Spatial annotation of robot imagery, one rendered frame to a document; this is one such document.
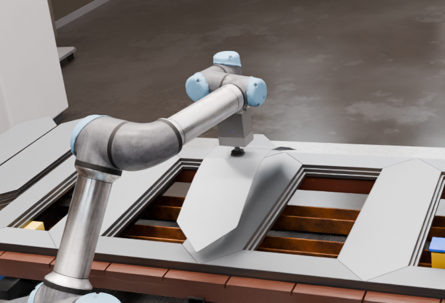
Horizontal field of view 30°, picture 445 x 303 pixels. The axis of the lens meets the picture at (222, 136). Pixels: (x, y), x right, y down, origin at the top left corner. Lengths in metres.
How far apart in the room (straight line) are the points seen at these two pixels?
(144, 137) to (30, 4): 3.91
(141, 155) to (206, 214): 0.43
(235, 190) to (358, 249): 0.37
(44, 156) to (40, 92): 2.71
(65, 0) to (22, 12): 3.52
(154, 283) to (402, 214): 0.71
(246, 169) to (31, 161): 1.02
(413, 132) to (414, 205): 2.74
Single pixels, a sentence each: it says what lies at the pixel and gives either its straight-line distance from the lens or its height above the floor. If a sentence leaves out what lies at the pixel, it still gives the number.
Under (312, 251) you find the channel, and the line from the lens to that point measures 2.56.
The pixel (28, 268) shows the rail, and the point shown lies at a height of 0.80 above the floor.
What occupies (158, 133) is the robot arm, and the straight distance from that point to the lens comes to 1.92.
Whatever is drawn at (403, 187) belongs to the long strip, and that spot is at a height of 0.85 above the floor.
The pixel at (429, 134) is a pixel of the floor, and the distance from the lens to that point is 5.12.
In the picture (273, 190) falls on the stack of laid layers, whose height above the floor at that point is 0.85.
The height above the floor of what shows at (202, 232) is 0.91.
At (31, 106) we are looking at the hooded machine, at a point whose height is 0.26.
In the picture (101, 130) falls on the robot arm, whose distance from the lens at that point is 1.96.
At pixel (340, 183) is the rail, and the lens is 2.73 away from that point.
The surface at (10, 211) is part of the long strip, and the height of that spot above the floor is 0.85.
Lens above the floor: 1.97
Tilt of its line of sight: 22 degrees down
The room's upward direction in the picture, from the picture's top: 7 degrees counter-clockwise
